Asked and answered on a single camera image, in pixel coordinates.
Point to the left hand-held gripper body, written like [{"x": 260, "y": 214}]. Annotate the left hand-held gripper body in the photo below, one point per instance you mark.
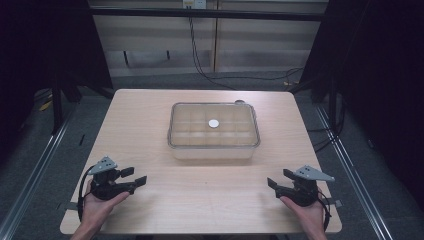
[{"x": 106, "y": 188}]

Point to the small black floor strip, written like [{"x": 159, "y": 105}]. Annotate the small black floor strip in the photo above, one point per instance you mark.
[{"x": 81, "y": 139}]

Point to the person's left hand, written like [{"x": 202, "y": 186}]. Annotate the person's left hand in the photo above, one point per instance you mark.
[{"x": 97, "y": 208}]

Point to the yellow floor piece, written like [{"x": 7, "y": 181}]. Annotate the yellow floor piece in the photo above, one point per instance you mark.
[{"x": 45, "y": 106}]

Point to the white round disc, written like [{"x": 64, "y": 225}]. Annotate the white round disc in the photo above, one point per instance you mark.
[{"x": 213, "y": 123}]

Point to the grey tape strip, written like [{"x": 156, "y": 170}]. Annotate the grey tape strip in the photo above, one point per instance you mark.
[
  {"x": 336, "y": 202},
  {"x": 71, "y": 206}
]

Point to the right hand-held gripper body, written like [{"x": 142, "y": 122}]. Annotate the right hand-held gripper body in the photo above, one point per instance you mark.
[{"x": 305, "y": 190}]

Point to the black stand leg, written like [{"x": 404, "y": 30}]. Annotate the black stand leg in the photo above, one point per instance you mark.
[
  {"x": 57, "y": 106},
  {"x": 332, "y": 103}
]

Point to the white wall socket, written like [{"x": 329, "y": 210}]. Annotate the white wall socket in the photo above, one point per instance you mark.
[{"x": 194, "y": 3}]

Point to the metal floor rail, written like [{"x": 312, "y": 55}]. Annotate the metal floor rail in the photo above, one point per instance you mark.
[
  {"x": 36, "y": 173},
  {"x": 353, "y": 180}
]

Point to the grey round knob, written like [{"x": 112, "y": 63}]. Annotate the grey round knob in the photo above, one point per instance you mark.
[{"x": 239, "y": 102}]

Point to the person's right hand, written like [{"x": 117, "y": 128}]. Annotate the person's right hand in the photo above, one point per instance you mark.
[{"x": 308, "y": 215}]

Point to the black curtain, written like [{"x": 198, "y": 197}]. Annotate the black curtain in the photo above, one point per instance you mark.
[
  {"x": 383, "y": 66},
  {"x": 40, "y": 50}
]

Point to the clear plastic container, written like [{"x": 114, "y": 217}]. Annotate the clear plastic container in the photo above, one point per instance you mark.
[{"x": 196, "y": 133}]

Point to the black horizontal bar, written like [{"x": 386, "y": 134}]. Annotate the black horizontal bar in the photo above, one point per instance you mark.
[{"x": 200, "y": 14}]

